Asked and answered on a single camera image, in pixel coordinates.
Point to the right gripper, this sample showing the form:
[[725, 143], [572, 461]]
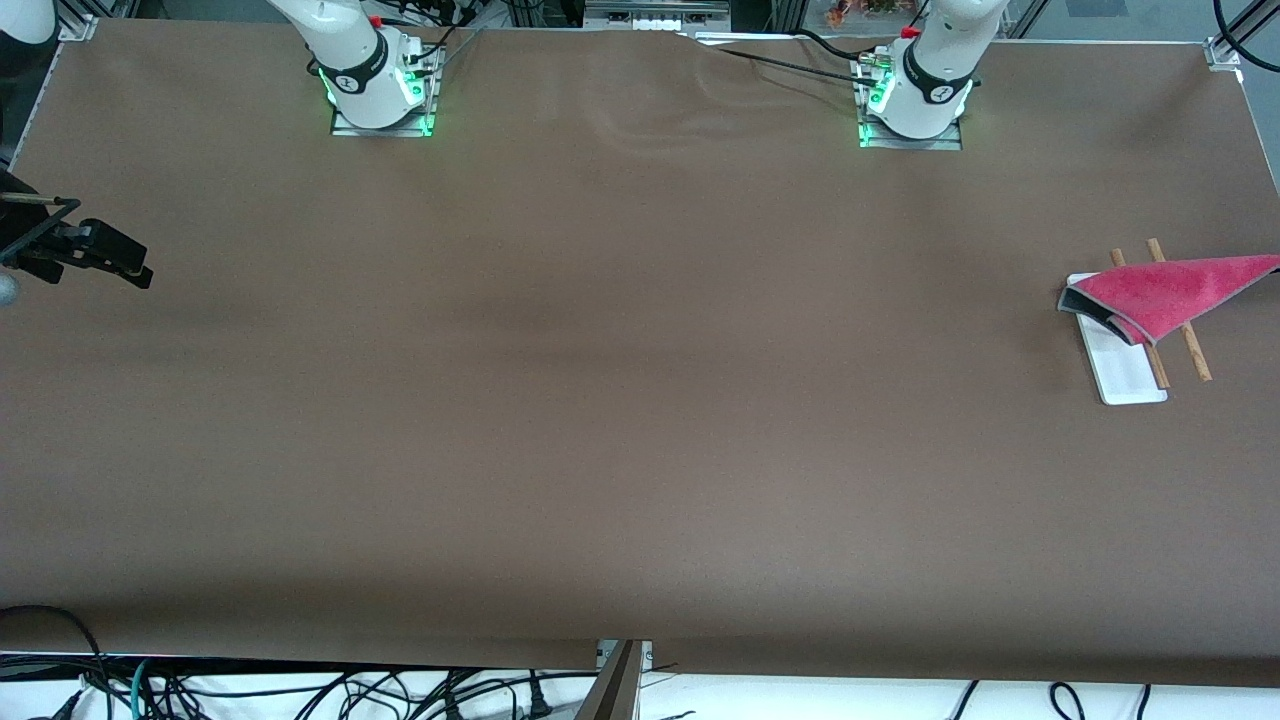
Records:
[[30, 237]]

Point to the pink towel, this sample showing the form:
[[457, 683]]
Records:
[[1170, 290]]

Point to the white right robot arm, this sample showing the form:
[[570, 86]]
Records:
[[365, 70]]

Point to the white rack base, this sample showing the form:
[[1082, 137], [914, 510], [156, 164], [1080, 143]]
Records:
[[1125, 375]]

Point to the brown table cover sheet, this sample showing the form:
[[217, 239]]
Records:
[[640, 450]]

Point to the grey power strip box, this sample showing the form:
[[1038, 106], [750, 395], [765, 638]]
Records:
[[655, 20]]

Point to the black power plug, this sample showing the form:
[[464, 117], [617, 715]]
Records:
[[540, 705]]

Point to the wooden support beam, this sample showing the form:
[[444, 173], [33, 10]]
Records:
[[615, 690]]

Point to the orange background items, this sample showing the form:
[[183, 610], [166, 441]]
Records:
[[870, 8]]

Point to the aluminium frame corner profile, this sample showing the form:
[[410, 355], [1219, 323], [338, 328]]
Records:
[[78, 25], [1220, 52]]

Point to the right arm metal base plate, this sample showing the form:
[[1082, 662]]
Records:
[[428, 100]]

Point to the small metal bracket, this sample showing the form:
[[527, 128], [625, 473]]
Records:
[[647, 655]]

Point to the aluminium frame post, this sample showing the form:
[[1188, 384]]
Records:
[[787, 15]]

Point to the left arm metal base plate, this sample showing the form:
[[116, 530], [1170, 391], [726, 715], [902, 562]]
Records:
[[940, 143]]

